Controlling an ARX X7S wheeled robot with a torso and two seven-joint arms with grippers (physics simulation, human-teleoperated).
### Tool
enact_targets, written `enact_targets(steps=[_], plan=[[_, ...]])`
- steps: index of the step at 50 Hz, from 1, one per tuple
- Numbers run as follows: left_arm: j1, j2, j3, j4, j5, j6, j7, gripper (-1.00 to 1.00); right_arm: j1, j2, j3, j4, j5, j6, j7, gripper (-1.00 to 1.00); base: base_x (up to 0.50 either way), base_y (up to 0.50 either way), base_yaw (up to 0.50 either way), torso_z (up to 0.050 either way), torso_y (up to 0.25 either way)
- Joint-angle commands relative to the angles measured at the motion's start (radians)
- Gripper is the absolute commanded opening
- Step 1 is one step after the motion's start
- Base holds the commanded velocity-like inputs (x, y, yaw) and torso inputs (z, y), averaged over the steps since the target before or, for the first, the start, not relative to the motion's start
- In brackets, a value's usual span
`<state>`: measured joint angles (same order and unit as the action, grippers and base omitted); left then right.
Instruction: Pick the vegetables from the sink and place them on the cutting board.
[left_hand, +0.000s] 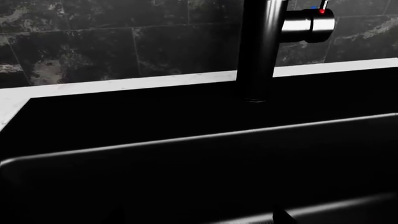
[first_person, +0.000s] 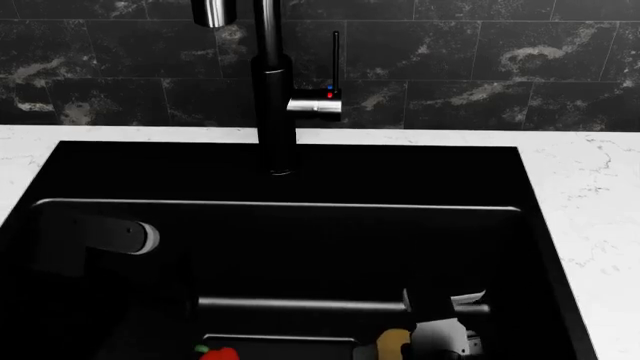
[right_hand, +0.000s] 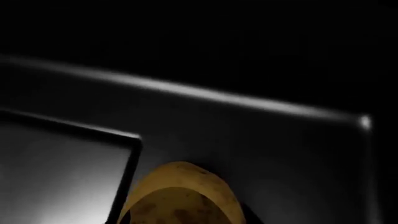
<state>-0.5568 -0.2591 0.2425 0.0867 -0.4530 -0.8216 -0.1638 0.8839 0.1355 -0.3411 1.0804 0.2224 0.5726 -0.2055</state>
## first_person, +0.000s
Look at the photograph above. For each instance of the black kitchen sink basin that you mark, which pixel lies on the black kitchen sink basin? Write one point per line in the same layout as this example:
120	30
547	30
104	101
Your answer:
350	255

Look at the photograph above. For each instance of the red bell pepper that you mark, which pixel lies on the red bell pepper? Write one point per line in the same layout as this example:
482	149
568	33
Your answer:
222	354

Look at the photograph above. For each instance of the thin black faucet lever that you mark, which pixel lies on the thin black faucet lever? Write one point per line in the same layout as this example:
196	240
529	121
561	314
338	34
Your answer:
336	60

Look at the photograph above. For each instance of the black and chrome faucet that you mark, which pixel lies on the black and chrome faucet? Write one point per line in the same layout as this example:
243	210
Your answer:
274	112

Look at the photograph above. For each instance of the yellow sponge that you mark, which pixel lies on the yellow sponge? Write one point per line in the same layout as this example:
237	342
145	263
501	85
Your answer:
391	345

